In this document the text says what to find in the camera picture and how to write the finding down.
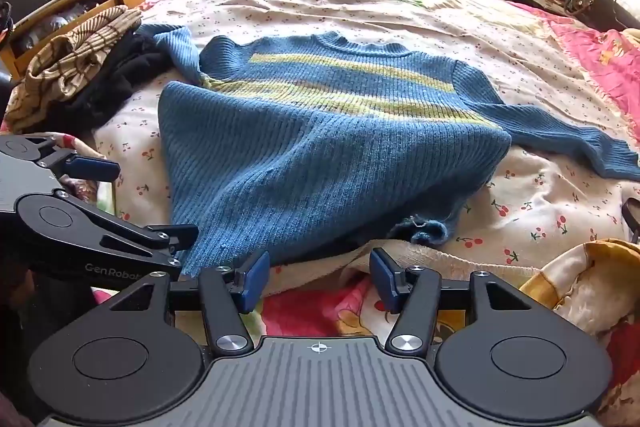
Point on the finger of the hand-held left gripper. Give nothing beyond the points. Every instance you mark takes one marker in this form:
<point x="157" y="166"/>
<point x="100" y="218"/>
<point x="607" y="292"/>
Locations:
<point x="92" y="168"/>
<point x="175" y="234"/>

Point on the beige plaid cloth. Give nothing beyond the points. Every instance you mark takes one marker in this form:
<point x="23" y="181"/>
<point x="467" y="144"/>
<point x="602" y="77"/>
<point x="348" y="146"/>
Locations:
<point x="65" y="57"/>

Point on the cherry print bedsheet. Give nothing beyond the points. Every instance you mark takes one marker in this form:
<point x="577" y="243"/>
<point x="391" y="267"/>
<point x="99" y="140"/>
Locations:
<point x="350" y="2"/>

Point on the yellow cartoon print blanket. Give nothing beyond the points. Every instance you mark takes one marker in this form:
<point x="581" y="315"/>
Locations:
<point x="580" y="277"/>

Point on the black clothes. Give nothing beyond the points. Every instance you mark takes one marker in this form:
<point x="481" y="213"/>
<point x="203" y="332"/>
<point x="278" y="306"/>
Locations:
<point x="115" y="82"/>

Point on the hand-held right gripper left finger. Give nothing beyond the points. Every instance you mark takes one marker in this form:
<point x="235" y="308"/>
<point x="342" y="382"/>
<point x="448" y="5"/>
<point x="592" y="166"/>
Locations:
<point x="252" y="281"/>

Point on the blue striped knit sweater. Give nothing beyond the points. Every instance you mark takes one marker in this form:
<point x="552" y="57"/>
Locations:
<point x="300" y="147"/>

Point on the pink floral quilt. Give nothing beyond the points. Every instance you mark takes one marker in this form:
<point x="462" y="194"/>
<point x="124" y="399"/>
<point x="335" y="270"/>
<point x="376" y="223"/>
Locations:
<point x="595" y="57"/>

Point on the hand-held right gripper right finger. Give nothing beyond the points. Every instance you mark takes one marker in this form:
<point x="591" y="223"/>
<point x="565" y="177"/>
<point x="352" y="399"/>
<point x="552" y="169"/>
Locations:
<point x="382" y="278"/>

